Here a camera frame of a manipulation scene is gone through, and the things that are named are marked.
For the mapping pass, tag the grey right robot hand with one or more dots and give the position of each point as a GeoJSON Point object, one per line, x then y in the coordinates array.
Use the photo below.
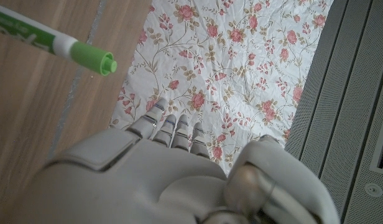
{"type": "Point", "coordinates": [148, 186]}

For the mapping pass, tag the green white marker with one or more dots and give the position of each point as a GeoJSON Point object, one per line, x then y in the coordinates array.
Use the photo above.
{"type": "Point", "coordinates": [85, 56]}

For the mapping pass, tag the floral backdrop cloth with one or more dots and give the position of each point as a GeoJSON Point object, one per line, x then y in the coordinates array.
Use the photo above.
{"type": "Point", "coordinates": [225, 46]}

